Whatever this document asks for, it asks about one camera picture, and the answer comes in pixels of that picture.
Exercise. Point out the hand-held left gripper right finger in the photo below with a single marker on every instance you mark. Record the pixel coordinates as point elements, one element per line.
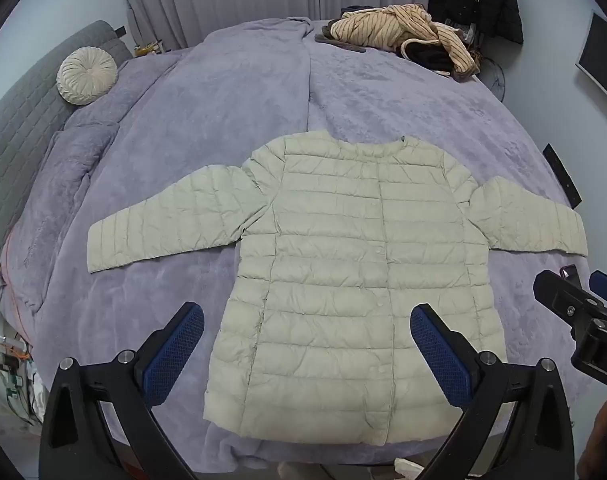
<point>436,345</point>

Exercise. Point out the person's right forearm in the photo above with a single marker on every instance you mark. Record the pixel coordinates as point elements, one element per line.
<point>606,440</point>

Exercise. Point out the small yellow objects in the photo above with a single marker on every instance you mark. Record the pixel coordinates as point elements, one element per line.
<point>146,49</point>

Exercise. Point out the black garment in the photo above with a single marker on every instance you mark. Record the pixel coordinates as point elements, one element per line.
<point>426,57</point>

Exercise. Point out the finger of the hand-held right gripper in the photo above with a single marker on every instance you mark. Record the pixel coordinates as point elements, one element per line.
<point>558,295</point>
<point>606,287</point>

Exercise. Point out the black monitor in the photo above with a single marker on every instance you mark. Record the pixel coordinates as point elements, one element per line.
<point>601,55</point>

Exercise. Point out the beige puffer jacket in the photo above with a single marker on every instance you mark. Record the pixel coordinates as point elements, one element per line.
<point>333,260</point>

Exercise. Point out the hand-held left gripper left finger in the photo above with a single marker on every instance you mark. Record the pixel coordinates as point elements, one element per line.
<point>181,340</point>

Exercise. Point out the purple quilted pillow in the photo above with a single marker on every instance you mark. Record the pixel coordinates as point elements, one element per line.
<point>80,152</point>

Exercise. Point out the cream round pleated cushion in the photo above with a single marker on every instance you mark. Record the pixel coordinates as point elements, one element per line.
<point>86,76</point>

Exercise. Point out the grey-brown cloth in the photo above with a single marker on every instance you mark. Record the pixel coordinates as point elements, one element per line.
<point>343,45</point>

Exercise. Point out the purple fleece blanket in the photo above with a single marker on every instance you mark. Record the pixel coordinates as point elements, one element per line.
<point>223,110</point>

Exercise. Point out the beige striped garment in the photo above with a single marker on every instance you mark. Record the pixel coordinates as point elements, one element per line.
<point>378,27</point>

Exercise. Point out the black hanging jacket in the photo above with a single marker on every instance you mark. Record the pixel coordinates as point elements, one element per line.
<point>498,5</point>

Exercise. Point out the grey quilted headboard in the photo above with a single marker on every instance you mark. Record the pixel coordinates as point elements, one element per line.
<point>13,125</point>

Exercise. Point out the white paper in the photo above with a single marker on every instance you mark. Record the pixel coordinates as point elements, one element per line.
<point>411,467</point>

